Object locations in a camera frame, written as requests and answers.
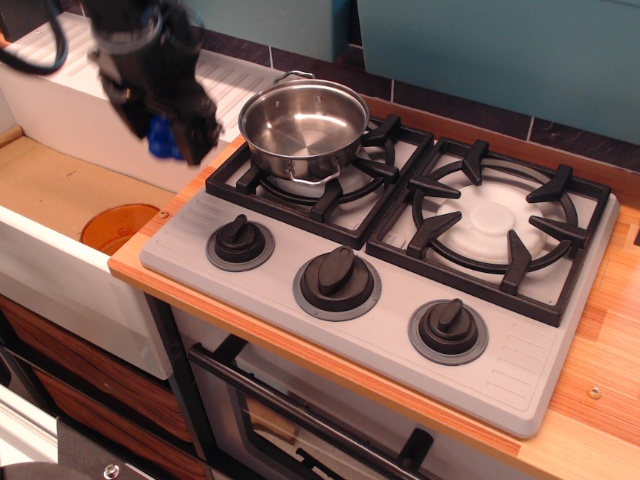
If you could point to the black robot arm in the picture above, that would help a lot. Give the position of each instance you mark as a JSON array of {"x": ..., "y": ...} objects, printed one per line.
[{"x": 124, "y": 26}]

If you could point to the black right stove knob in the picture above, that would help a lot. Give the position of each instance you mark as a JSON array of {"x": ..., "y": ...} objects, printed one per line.
[{"x": 448, "y": 332}]

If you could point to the grey toy stove top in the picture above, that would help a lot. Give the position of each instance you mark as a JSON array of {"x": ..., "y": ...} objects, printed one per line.
[{"x": 509, "y": 386}]

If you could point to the black left stove knob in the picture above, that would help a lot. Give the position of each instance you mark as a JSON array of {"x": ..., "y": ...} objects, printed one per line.
[{"x": 240, "y": 245}]

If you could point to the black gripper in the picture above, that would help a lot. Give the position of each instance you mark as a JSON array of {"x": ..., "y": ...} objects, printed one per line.
[{"x": 160, "y": 80}]

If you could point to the black right burner grate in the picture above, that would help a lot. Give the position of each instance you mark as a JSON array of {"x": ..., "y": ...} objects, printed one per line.
[{"x": 516, "y": 235}]

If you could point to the stainless steel pan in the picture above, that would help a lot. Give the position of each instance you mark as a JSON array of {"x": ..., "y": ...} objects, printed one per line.
[{"x": 304, "y": 129}]

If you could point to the blue toy blueberry cluster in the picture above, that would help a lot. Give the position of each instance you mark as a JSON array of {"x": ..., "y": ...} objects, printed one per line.
[{"x": 161, "y": 141}]

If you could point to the black stove knob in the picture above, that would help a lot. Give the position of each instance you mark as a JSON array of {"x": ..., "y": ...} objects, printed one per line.
[
  {"x": 448, "y": 332},
  {"x": 240, "y": 245},
  {"x": 337, "y": 286}
]

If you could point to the oven door with black handle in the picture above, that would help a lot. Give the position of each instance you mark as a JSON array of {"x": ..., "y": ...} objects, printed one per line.
[{"x": 286, "y": 422}]

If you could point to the wooden drawer fronts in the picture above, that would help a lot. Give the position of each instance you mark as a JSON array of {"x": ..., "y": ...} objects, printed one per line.
[{"x": 120, "y": 405}]

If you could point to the black burner grate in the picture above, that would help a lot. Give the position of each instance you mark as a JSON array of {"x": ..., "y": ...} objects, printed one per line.
[
  {"x": 516, "y": 235},
  {"x": 347, "y": 208}
]

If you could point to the black left burner grate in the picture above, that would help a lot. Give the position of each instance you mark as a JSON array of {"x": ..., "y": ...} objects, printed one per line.
[{"x": 347, "y": 208}]

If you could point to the black middle stove knob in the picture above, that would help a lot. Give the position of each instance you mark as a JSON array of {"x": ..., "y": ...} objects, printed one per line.
[{"x": 337, "y": 286}]

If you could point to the white toy sink unit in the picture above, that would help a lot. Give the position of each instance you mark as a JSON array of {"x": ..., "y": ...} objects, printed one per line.
[{"x": 66, "y": 157}]

